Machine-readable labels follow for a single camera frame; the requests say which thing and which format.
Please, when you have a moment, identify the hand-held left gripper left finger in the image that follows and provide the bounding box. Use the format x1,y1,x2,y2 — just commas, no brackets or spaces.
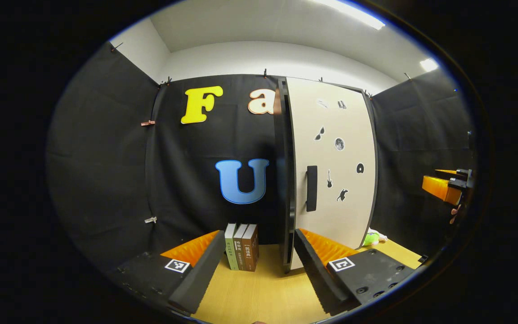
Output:
115,229,226,315

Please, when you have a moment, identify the green plush toy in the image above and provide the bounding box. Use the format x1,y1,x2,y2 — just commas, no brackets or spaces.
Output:
362,229,388,247

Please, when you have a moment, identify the black backdrop cloth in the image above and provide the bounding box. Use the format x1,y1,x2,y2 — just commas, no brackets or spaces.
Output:
45,41,473,270

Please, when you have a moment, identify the green book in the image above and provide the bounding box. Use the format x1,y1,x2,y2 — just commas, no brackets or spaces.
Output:
224,223,239,270

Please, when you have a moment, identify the beige cabinet door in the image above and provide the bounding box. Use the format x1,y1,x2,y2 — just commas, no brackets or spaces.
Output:
286,76,379,270

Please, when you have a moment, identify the black door handle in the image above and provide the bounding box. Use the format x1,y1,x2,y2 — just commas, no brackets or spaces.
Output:
306,165,318,212

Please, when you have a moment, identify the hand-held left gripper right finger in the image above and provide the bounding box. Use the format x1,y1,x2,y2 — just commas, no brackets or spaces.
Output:
293,227,421,315

